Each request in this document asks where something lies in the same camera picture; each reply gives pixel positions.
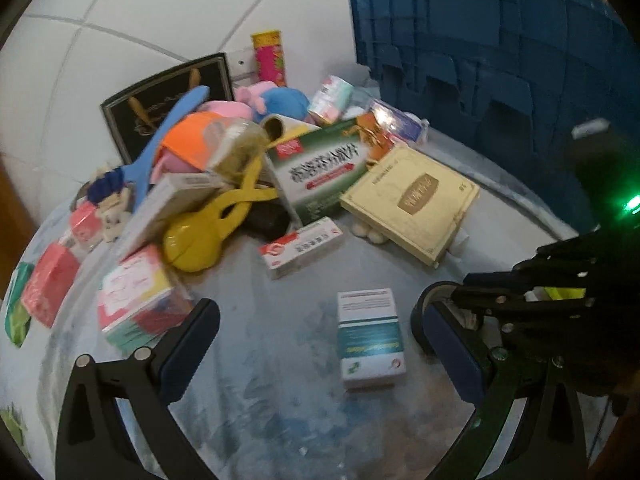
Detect black tape roll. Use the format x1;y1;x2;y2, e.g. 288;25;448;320
410;281;474;361

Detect teal white medicine box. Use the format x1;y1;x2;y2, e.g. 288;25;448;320
336;288;406;389

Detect teal green wipes pack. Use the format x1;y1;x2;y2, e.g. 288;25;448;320
3;261;35;348

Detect colourful tissue pack block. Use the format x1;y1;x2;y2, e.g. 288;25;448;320
98;244;193;353

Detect pink tissue pack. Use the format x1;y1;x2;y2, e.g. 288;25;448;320
21;243;80;328
70;202;103;252

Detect beige flat medicine box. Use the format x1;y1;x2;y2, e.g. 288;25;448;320
341;146;480;266

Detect yellow plastic snowball clamp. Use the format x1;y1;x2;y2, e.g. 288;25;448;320
163;155;278;273

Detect blue plastic storage crate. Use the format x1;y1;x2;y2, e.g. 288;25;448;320
350;0;639;232

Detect small white bear plush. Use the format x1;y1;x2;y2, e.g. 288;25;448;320
87;165;132;243

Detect blue white blister pack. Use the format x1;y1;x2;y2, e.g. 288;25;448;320
369;100;430;148

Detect long white medicine box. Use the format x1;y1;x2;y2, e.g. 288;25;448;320
115;174;232;261

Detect red white small medicine box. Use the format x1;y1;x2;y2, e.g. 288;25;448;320
260;217;344;280

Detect green white ibuprofen box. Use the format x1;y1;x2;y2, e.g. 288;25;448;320
265;112;394;226

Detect teal pink small box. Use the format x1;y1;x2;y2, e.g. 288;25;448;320
308;75;354;126

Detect pink pig plush orange dress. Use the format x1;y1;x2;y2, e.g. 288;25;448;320
150;101;253;184

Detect cardboard tube roll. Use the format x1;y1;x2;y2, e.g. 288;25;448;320
260;114;319;145

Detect pink pig plush blue dress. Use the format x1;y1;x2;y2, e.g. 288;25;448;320
234;81;309;122

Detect pink yellow cylindrical can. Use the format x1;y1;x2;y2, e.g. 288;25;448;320
252;30;286;87

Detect black gift bag gold handles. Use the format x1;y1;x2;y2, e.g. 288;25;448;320
101;52;233;164

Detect white wall socket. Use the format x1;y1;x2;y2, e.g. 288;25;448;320
226;47;258;86

